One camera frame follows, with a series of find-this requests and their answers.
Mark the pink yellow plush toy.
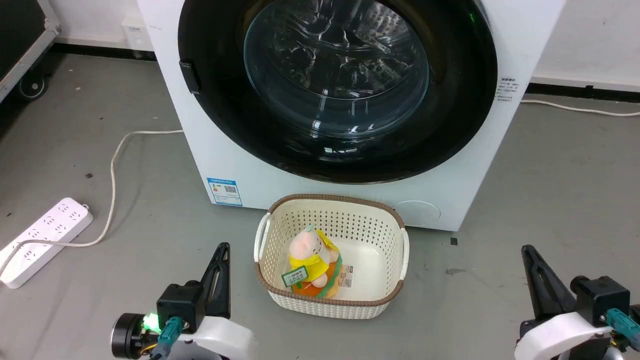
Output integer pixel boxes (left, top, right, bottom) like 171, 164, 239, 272
281, 224, 344, 299

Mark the black door handle latch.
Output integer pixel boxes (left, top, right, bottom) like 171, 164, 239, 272
179, 60, 202, 95

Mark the white floor cable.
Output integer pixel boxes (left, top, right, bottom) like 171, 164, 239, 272
520, 99, 640, 118

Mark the white power strip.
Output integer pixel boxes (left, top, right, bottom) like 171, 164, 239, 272
0, 197, 94, 289

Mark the teal left gripper cable plug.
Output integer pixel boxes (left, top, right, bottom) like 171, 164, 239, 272
150, 316, 184, 360

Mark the cream perforated laundry basket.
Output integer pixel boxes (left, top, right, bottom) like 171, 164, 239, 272
253, 194, 410, 320

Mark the blue energy label sticker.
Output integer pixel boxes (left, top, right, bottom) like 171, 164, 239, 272
206, 177, 244, 207

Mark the white warning text sticker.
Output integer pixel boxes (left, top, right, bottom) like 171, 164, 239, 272
496, 77, 521, 104

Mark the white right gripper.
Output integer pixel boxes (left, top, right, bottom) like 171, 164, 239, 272
514, 245, 614, 360

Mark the black caster wheel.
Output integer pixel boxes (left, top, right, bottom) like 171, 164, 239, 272
16, 72, 48, 101

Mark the white power strip cable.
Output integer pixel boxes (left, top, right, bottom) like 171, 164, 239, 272
0, 130, 185, 276

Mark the black flight case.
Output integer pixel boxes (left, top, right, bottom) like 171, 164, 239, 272
0, 0, 62, 104

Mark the white front-load washing machine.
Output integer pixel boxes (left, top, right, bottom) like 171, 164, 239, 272
137, 0, 567, 232

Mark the round black washing machine door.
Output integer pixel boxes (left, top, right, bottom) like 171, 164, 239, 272
177, 0, 499, 185

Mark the teal gripper cable plug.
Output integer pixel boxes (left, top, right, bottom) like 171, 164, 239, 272
602, 308, 640, 351
150, 316, 184, 360

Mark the white wall socket box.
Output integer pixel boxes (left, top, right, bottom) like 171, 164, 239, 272
121, 18, 154, 52

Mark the teal right gripper cable plug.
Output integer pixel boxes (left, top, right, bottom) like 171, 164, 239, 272
602, 308, 640, 351

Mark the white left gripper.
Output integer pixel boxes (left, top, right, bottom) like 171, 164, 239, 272
176, 243, 257, 360

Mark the round white filter cover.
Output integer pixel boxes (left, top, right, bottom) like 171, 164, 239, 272
391, 200, 442, 228

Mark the green white toy tag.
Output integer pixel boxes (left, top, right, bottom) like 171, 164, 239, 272
281, 266, 309, 288

